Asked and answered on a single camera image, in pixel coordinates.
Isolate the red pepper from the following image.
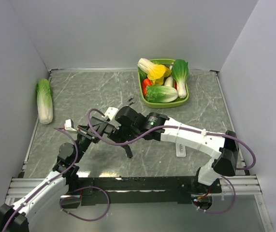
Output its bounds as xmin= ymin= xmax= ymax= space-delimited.
xmin=142 ymin=78 xmax=152 ymax=96

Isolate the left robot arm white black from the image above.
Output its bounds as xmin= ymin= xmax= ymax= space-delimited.
xmin=0 ymin=115 xmax=110 ymax=232

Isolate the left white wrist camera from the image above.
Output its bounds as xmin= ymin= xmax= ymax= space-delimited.
xmin=62 ymin=119 xmax=77 ymax=134

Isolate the yellow leaf cabbage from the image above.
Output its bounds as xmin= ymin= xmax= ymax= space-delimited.
xmin=137 ymin=58 xmax=172 ymax=85

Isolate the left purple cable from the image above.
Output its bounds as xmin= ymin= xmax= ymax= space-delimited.
xmin=1 ymin=127 xmax=111 ymax=232

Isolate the white radish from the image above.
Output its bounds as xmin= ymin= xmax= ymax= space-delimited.
xmin=164 ymin=76 xmax=174 ymax=87

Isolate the green bok choy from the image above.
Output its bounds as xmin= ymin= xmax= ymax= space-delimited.
xmin=172 ymin=59 xmax=189 ymax=98

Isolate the green plastic basket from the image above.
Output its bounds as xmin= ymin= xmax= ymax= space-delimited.
xmin=137 ymin=58 xmax=189 ymax=109

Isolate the green lettuce head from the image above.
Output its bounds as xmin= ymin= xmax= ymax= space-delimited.
xmin=145 ymin=85 xmax=178 ymax=103

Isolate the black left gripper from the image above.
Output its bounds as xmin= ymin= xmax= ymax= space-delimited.
xmin=73 ymin=121 xmax=108 ymax=163

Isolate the aluminium frame rail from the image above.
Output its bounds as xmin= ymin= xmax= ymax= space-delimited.
xmin=5 ymin=175 xmax=262 ymax=199

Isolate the black remote control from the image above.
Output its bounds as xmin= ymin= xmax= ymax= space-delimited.
xmin=103 ymin=124 xmax=118 ymax=141

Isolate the white remote control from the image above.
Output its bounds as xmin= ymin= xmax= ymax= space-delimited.
xmin=175 ymin=144 xmax=186 ymax=158

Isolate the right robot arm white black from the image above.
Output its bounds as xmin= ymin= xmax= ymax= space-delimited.
xmin=104 ymin=106 xmax=239 ymax=193

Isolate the black base bar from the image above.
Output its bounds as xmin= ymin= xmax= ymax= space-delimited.
xmin=68 ymin=176 xmax=222 ymax=206

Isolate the napa cabbage on table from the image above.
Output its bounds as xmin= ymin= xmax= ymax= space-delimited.
xmin=36 ymin=79 xmax=53 ymax=125

